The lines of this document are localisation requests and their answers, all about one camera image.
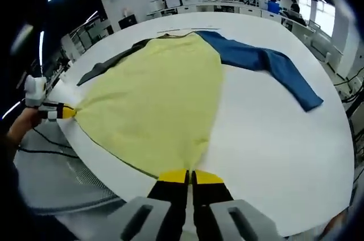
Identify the yellow blue grey garment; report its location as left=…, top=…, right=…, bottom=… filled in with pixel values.
left=76, top=30, right=325, bottom=179

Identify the white counter row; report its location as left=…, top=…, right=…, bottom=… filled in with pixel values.
left=147, top=0, right=315, bottom=33

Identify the person's left hand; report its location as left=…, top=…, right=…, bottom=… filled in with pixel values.
left=15, top=106, right=43, bottom=136

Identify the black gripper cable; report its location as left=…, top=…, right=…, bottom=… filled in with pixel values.
left=16, top=127, right=82, bottom=160

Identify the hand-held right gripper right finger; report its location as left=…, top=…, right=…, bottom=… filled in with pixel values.
left=192, top=169, right=282, bottom=241

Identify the black cabinet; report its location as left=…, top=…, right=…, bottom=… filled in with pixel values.
left=118, top=15, right=139, bottom=30

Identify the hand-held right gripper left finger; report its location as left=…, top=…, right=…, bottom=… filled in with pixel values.
left=106, top=168, right=190, bottom=241

